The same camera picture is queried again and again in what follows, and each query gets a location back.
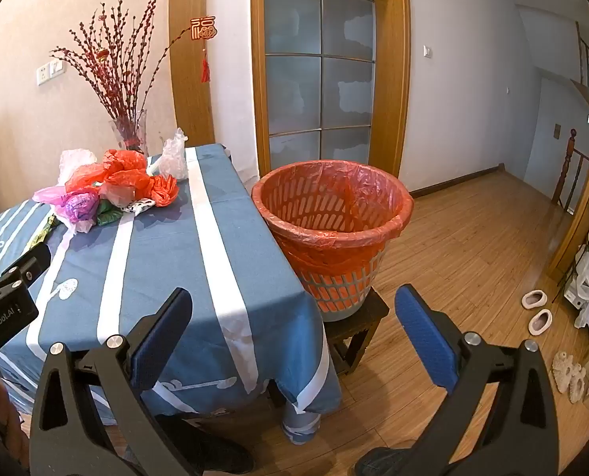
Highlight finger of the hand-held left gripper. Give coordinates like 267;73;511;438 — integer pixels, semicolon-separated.
8;243;52;283

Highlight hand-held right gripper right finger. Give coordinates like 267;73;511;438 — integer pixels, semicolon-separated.
394;284;560;476

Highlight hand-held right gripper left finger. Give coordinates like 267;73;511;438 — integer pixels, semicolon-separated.
29;286;201;476

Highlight yellow-green foil wrapper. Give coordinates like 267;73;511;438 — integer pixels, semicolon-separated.
29;214;60;246

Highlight pink plastic bag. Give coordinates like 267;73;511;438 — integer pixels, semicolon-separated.
33;185;94;235

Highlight purple plastic bag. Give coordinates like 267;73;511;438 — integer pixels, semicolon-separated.
64;192;99;223

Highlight grey plastic waste basket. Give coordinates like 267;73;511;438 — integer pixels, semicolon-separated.
251;160;414;323

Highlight white plastic bag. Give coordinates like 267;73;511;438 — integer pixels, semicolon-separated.
574;232;589;303
58;148;98;186

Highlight black dotted white wrapper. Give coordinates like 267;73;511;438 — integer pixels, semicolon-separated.
125;197;157;216

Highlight orange plastic bin liner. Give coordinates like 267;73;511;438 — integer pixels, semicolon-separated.
251;160;414;281

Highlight large red plastic bag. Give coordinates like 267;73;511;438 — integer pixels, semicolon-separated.
101;149;154;199

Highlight dark wooden stool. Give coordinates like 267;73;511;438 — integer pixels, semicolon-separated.
324;288;390;375

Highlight green foil wrapper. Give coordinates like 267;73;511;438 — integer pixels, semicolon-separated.
95;200;125;226

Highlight blue striped tablecloth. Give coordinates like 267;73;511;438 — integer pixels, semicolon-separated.
0;144;342;444

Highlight pale pink slipper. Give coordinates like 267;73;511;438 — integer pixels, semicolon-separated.
529;308;554;335
521;289;548;311

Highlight person's black shoe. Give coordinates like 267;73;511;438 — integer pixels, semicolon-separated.
195;431;256;476
354;447;424;476

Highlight fluffy white slipper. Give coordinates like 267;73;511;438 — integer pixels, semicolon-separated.
568;363;587;404
552;351;573;392

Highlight glass vase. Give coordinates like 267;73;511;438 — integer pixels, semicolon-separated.
109;109;149;157

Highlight clear plastic bag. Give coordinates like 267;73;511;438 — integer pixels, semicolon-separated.
157;128;189;182

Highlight hanging white plastic bag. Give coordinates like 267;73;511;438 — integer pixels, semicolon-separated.
574;232;589;303

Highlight red berry branches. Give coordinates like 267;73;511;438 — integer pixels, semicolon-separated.
49;0;191;134

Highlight frosted glass sliding door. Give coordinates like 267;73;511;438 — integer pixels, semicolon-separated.
262;0;377;169

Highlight red knot ornament with tassel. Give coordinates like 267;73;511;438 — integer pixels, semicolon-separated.
190;16;216;83

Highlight wooden partition frame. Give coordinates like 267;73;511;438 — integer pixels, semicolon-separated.
547;7;589;281

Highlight wooden stair post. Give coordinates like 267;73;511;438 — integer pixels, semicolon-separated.
552;129;579;207

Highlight wooden wall trim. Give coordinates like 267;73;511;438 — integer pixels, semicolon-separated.
168;0;216;147

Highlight wooden door frame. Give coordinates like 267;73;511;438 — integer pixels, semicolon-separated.
250;0;413;179

